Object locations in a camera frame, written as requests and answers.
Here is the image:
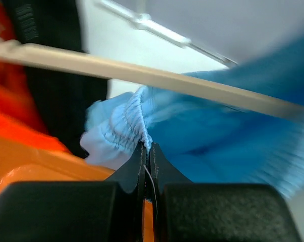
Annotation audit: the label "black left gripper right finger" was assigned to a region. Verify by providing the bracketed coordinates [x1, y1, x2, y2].
[149, 143, 192, 241]

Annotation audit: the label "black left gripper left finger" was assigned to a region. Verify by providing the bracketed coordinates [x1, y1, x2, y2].
[107, 142, 146, 241]

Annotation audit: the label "light blue shorts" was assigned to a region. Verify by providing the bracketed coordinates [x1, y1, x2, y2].
[80, 35, 304, 197]

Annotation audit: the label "black shorts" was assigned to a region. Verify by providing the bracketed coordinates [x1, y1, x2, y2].
[2, 0, 108, 158]

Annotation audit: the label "orange shorts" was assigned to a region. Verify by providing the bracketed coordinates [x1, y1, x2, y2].
[0, 0, 72, 154]

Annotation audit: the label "beige hanger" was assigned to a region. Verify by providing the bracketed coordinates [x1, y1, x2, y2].
[0, 38, 304, 119]

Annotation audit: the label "orange plastic basket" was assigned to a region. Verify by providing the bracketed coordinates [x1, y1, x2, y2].
[0, 138, 154, 241]

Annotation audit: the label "metal clothes rack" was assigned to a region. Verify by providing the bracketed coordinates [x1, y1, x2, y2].
[95, 1, 237, 68]

